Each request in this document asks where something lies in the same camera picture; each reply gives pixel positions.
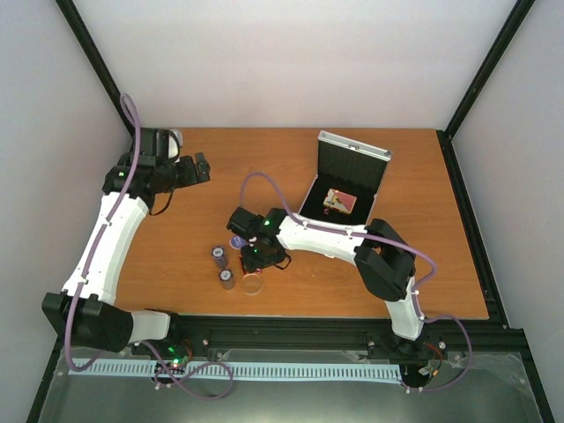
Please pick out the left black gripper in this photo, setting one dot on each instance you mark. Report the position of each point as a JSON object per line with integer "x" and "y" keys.
{"x": 204, "y": 167}

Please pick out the light blue slotted cable duct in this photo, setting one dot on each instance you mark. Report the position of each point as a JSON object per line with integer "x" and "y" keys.
{"x": 250, "y": 371}

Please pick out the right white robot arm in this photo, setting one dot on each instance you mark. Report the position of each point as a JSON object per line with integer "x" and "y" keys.
{"x": 385, "y": 263}

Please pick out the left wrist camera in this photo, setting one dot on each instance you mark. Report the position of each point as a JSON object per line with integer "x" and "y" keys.
{"x": 166, "y": 146}

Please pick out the red playing card deck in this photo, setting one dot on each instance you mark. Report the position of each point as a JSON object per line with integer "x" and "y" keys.
{"x": 339, "y": 201}

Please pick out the purple chip stack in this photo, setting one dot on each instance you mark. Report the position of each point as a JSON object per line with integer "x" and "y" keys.
{"x": 226, "y": 279}
{"x": 219, "y": 257}

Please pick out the upper purple chip stack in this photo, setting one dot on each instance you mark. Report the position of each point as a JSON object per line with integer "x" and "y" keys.
{"x": 219, "y": 257}

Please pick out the black aluminium frame rail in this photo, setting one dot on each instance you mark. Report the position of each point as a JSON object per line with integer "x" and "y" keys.
{"x": 204, "y": 336}

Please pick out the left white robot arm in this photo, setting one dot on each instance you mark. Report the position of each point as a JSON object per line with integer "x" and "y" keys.
{"x": 84, "y": 312}

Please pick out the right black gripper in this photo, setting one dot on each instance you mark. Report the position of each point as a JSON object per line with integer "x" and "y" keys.
{"x": 252, "y": 263}

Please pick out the black red triangular button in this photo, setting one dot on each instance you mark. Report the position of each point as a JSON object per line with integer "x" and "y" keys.
{"x": 242, "y": 265}

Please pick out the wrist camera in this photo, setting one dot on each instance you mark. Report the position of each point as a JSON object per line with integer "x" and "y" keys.
{"x": 242, "y": 223}
{"x": 166, "y": 146}

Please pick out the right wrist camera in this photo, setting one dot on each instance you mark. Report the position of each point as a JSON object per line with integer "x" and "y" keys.
{"x": 242, "y": 223}

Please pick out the clear round dealer button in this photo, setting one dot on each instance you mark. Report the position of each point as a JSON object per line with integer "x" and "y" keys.
{"x": 251, "y": 283}

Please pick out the aluminium poker case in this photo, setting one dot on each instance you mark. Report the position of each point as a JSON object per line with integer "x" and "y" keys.
{"x": 348, "y": 165}

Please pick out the left green lit circuit board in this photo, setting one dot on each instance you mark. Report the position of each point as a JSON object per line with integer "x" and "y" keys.
{"x": 177, "y": 356}

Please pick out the lower purple chip stack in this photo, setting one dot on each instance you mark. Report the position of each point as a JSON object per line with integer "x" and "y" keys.
{"x": 226, "y": 279}

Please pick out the blue small blind button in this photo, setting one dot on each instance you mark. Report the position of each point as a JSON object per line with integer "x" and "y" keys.
{"x": 236, "y": 242}

